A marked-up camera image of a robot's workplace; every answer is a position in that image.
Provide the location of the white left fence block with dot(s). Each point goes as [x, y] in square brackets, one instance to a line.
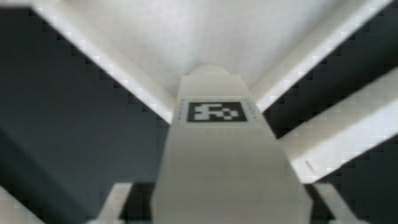
[15, 213]

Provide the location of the white desk top tray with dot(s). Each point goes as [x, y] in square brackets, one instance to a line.
[150, 38]

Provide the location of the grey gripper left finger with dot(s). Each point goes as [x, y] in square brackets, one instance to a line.
[111, 212]

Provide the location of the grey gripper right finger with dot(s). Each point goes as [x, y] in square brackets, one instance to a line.
[337, 205]

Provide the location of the white front fence bar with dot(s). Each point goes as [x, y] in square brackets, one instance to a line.
[348, 130]

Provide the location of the white desk leg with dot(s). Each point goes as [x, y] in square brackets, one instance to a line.
[227, 183]

